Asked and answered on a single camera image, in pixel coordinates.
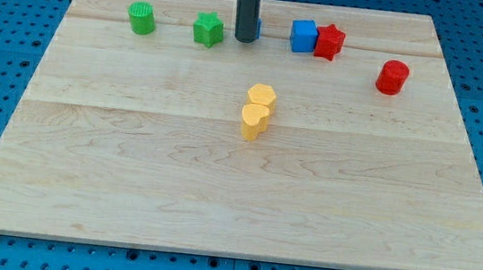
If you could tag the red cylinder block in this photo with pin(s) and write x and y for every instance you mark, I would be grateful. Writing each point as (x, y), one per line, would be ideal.
(392, 77)

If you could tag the light wooden board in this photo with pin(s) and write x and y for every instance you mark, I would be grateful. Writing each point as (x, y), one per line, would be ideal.
(135, 141)

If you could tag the red star block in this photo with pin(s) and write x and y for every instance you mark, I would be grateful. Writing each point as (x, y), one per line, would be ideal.
(330, 42)

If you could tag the blue triangle block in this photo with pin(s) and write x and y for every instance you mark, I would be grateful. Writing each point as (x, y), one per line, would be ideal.
(259, 22)

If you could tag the blue cube block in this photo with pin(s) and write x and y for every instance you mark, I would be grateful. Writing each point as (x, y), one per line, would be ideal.
(304, 35)

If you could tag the green star block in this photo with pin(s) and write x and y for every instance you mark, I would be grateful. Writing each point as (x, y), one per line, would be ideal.
(208, 29)

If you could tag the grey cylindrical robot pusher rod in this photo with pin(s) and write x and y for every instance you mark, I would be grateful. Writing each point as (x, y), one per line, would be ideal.
(246, 22)

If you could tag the yellow heart block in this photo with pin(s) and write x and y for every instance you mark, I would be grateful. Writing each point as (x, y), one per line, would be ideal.
(254, 120)

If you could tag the green cylinder block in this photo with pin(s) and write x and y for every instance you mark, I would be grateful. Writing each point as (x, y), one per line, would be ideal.
(141, 18)

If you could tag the yellow hexagon block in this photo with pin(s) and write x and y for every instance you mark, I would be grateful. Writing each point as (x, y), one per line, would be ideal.
(262, 94)

